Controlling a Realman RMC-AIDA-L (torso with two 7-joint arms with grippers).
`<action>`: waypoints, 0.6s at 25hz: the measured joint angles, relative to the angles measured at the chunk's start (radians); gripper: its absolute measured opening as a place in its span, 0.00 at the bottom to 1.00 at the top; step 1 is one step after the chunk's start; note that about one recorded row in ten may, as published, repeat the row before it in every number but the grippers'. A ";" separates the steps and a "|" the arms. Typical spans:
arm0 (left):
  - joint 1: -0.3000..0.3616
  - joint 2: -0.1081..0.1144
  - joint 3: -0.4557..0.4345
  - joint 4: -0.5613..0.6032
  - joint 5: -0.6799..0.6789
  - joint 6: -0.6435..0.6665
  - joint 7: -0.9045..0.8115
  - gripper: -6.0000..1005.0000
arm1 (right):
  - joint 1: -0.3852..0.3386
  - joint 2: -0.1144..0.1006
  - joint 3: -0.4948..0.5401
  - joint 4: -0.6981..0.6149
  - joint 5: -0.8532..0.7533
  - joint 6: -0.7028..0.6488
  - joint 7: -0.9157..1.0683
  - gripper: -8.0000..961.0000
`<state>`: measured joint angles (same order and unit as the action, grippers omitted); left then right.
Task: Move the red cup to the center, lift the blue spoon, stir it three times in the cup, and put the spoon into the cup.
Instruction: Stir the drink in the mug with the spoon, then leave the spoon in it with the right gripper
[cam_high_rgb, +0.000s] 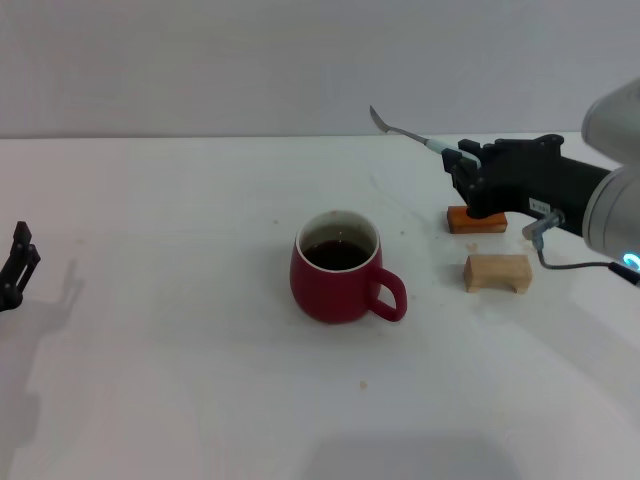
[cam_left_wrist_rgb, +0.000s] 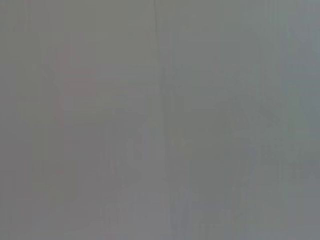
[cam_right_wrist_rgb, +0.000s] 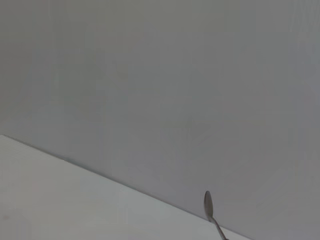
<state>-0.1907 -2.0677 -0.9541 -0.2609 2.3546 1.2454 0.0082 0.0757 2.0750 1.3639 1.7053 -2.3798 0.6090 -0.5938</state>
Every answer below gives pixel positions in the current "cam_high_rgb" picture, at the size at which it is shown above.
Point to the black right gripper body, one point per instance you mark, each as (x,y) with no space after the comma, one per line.
(525,175)

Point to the light wooden arched block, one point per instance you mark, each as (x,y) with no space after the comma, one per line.
(495,270)

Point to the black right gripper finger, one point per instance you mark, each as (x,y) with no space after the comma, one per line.
(472,148)
(462,175)

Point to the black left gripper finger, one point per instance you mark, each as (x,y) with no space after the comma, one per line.
(20,265)

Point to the orange wooden block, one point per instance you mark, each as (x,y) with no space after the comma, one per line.
(492,224)

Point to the red ceramic coffee cup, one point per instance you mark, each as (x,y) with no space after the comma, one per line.
(330,295)

